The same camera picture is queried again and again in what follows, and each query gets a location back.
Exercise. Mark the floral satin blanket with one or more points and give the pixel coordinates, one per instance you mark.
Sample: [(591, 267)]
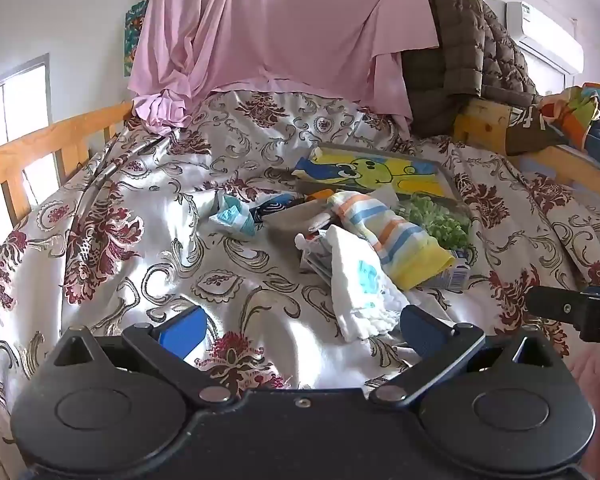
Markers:
[(130, 210)]

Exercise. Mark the white and light blue packet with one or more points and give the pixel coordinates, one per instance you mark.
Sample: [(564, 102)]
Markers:
[(232, 217)]

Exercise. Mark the window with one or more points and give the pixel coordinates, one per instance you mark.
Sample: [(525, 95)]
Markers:
[(15, 110)]

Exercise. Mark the white air conditioner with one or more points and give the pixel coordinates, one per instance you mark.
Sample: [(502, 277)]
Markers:
[(545, 35)]

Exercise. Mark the teal wall poster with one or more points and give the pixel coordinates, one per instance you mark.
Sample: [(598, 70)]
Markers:
[(135, 35)]

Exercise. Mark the dark patterned sock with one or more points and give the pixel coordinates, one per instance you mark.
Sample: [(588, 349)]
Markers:
[(275, 205)]

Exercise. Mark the grey white knitted sock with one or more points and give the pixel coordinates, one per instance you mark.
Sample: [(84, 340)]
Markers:
[(295, 217)]

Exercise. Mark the white gauze cloth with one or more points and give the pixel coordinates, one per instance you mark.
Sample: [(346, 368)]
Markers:
[(360, 285)]

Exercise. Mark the grey tray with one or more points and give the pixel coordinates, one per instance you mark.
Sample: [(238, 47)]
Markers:
[(452, 185)]

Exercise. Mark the striped pastel towel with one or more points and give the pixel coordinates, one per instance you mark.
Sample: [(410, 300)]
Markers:
[(405, 245)]

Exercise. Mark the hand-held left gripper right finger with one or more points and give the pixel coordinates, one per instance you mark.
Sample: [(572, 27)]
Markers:
[(422, 332)]

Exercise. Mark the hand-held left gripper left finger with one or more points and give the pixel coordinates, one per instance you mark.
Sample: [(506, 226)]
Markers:
[(182, 332)]

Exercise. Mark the clear bag of green pieces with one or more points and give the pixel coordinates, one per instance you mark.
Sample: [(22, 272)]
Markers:
[(435, 220)]

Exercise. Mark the brown quilted jacket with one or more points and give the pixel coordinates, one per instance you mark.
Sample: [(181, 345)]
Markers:
[(460, 50)]

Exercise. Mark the wooden bed end frame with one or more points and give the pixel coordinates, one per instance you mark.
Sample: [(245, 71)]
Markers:
[(480, 120)]

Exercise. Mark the pink sheet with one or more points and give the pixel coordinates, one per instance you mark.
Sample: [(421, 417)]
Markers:
[(280, 25)]

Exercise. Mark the pink fleece cloth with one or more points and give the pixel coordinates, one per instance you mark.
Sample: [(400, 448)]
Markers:
[(595, 410)]

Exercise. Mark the colourful patchwork cloth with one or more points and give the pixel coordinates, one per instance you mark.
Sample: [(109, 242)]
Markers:
[(570, 110)]

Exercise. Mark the wooden slatted bed rail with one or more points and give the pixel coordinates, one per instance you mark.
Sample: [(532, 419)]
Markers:
[(40, 142)]

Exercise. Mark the brown printed shirt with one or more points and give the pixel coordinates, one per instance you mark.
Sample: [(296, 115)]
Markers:
[(535, 132)]

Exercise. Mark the white and blue milk carton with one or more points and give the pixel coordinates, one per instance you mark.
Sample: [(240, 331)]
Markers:
[(450, 272)]

